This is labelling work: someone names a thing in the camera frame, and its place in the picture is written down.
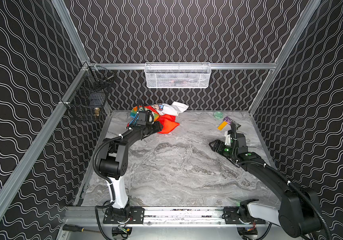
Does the rainbow cartoon kids jacket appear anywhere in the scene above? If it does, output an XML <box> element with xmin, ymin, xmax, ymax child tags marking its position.
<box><xmin>130</xmin><ymin>102</ymin><xmax>189</xmax><ymax>134</ymax></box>

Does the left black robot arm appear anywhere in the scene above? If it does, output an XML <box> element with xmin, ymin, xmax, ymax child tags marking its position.
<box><xmin>91</xmin><ymin>122</ymin><xmax>163</xmax><ymax>210</ymax></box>

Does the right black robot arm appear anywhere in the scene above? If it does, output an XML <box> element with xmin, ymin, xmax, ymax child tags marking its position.
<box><xmin>209</xmin><ymin>133</ymin><xmax>332</xmax><ymax>240</ymax></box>

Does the yellow rectangular block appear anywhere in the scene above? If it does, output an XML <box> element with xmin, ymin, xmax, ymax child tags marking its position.
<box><xmin>217</xmin><ymin>121</ymin><xmax>228</xmax><ymax>131</ymax></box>

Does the purple M&M's candy packet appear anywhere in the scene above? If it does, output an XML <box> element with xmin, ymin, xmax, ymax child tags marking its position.
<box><xmin>223</xmin><ymin>117</ymin><xmax>241</xmax><ymax>129</ymax></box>

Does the green round plastic lid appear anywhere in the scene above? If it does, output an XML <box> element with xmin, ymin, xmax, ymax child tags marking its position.
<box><xmin>214</xmin><ymin>112</ymin><xmax>224</xmax><ymax>119</ymax></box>

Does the brass knob in basket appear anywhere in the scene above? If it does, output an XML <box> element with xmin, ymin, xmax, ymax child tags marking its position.
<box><xmin>94</xmin><ymin>108</ymin><xmax>100</xmax><ymax>118</ymax></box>

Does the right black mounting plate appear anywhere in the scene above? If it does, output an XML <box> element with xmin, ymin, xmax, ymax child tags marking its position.
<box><xmin>221</xmin><ymin>207</ymin><xmax>266</xmax><ymax>225</ymax></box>

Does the black mounting plate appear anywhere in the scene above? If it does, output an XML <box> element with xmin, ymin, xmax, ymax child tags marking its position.
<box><xmin>103</xmin><ymin>206</ymin><xmax>145</xmax><ymax>225</ymax></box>
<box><xmin>221</xmin><ymin>207</ymin><xmax>266</xmax><ymax>225</ymax></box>

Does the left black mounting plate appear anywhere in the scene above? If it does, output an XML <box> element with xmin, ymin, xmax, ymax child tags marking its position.
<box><xmin>103</xmin><ymin>206</ymin><xmax>145</xmax><ymax>225</ymax></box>

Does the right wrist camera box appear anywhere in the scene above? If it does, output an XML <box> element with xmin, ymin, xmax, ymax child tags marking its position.
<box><xmin>225</xmin><ymin>130</ymin><xmax>233</xmax><ymax>146</ymax></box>

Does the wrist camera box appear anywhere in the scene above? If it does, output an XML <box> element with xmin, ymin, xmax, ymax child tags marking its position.
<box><xmin>136</xmin><ymin>111</ymin><xmax>154</xmax><ymax>126</ymax></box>
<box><xmin>225</xmin><ymin>130</ymin><xmax>233</xmax><ymax>146</ymax></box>

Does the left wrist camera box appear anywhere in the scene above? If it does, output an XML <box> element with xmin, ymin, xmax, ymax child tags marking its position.
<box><xmin>136</xmin><ymin>111</ymin><xmax>154</xmax><ymax>126</ymax></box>

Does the white wire mesh basket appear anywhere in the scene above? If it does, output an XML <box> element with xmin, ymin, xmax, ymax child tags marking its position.
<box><xmin>144</xmin><ymin>62</ymin><xmax>212</xmax><ymax>89</ymax></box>

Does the black wire wall basket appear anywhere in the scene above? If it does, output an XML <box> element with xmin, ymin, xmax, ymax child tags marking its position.
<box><xmin>65</xmin><ymin>68</ymin><xmax>115</xmax><ymax>123</ymax></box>

